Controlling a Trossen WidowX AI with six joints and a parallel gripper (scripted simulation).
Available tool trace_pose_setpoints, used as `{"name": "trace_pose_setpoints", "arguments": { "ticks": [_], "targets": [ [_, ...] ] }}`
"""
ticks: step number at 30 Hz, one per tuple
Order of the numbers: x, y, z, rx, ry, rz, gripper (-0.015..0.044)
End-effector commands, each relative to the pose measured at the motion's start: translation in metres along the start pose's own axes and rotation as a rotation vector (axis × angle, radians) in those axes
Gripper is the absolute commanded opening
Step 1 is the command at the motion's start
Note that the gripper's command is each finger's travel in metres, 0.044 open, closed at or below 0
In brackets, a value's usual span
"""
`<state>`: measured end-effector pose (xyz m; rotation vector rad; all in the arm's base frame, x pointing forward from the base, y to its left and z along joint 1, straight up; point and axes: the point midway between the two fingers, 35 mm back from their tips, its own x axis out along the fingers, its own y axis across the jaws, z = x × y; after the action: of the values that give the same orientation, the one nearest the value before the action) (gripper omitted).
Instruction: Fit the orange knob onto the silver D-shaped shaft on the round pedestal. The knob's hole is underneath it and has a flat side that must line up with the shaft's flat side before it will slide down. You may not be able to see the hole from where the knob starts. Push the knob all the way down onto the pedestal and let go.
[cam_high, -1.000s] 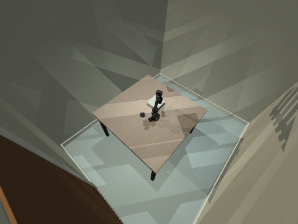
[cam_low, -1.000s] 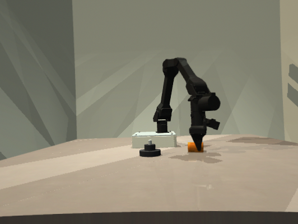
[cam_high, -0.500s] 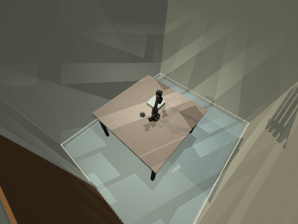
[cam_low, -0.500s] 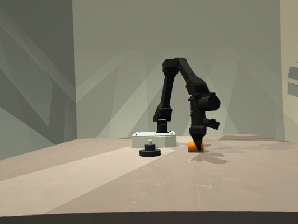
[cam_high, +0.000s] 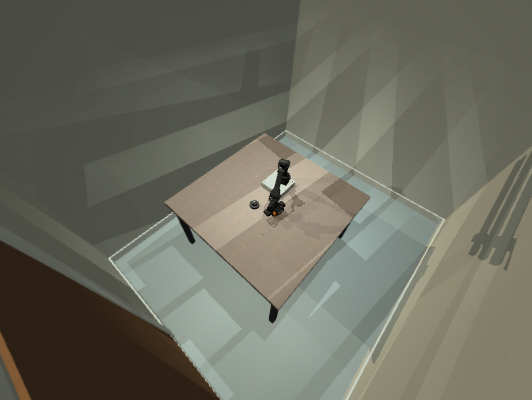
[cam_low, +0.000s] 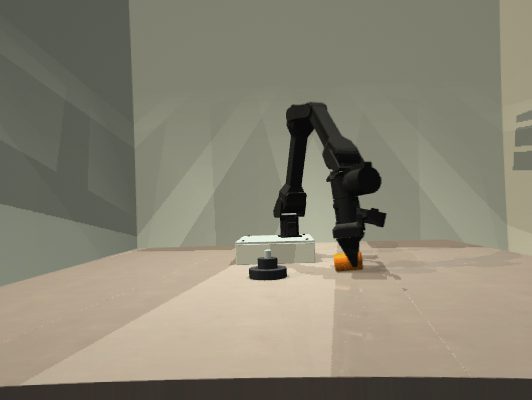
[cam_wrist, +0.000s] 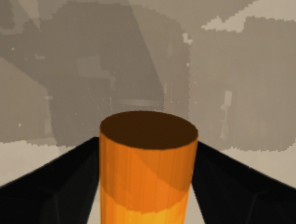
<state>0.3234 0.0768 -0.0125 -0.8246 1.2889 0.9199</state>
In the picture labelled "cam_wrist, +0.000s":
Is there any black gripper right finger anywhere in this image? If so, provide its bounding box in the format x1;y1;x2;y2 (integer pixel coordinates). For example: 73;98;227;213
191;141;296;224

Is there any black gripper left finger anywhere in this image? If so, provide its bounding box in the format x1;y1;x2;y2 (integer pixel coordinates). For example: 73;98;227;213
0;137;99;224

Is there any orange knob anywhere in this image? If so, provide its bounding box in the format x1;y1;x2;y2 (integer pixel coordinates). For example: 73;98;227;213
99;111;199;224

